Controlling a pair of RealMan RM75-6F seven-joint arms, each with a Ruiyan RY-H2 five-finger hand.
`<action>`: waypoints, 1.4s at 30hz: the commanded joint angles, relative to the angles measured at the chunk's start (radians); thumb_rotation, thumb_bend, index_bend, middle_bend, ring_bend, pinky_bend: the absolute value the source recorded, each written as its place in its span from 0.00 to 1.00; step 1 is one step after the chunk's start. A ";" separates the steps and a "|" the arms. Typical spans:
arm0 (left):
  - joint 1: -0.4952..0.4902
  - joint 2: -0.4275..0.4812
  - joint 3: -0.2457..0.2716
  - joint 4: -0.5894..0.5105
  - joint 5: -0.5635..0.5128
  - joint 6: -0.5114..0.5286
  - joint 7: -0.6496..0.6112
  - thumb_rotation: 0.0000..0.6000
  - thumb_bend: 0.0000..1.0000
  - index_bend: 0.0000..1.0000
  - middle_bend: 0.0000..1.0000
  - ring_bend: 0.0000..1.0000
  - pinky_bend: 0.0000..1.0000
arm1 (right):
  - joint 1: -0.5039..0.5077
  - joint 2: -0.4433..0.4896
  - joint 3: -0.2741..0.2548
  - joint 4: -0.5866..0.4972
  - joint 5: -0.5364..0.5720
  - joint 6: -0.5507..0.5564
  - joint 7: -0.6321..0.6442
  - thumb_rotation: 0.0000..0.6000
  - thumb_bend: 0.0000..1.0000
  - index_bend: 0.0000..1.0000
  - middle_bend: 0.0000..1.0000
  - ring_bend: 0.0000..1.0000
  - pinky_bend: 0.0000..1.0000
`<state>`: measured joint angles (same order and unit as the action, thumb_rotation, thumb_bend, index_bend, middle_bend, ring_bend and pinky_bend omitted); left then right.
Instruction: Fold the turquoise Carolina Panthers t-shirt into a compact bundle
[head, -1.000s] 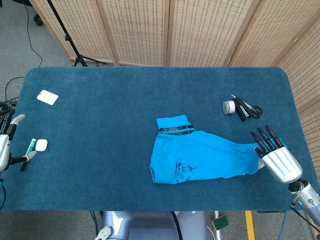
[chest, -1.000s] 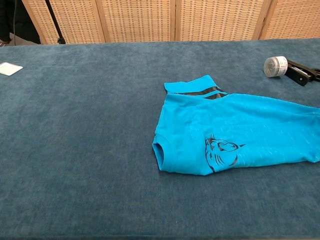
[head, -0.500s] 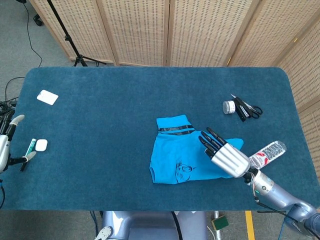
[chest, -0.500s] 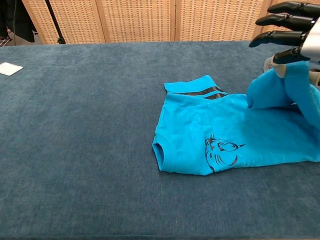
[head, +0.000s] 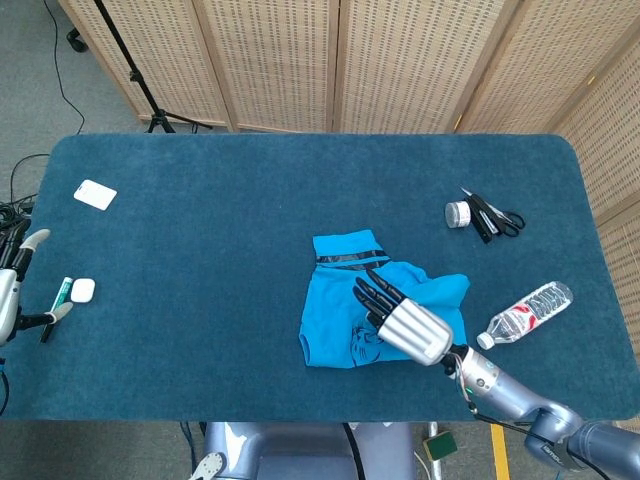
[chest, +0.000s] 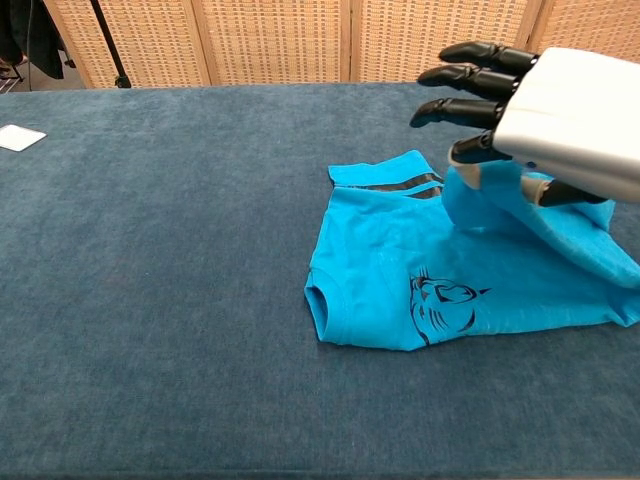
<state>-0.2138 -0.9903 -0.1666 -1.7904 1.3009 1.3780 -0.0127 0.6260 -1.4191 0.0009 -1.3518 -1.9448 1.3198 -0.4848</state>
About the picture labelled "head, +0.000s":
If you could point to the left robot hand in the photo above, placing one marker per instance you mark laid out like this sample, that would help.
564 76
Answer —
7 295

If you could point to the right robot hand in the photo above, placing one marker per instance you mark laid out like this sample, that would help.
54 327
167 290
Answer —
415 327

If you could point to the blue Carolina Panthers t-shirt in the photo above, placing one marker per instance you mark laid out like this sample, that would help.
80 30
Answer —
340 310

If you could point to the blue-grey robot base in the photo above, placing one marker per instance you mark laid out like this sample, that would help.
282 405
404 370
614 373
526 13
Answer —
300 450

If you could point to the green and white marker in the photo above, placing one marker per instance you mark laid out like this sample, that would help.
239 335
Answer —
61 295

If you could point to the white earbuds case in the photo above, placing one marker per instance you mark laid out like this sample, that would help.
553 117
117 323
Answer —
82 291

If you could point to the clear plastic water bottle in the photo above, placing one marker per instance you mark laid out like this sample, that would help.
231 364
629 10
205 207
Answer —
520 317

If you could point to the green and yellow sponge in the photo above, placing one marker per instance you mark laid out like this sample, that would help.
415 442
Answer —
440 445

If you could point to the black stapler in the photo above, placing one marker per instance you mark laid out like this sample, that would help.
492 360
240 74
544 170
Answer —
482 225

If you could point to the silver metal pole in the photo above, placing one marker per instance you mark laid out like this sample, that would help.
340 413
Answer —
435 450

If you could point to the white card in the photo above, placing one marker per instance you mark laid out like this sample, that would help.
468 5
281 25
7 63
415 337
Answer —
95 195

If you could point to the black scissors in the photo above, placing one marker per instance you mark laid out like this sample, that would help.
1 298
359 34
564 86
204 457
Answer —
511 221

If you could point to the dark blue carpeted table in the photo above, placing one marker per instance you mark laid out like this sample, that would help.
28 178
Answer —
325 160

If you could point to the black tripod stand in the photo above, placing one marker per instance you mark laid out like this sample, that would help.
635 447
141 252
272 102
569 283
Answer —
135 77

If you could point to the black chair caster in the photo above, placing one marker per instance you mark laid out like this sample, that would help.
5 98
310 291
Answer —
77 42

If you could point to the white robot bracket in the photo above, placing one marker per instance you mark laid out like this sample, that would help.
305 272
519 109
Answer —
209 466

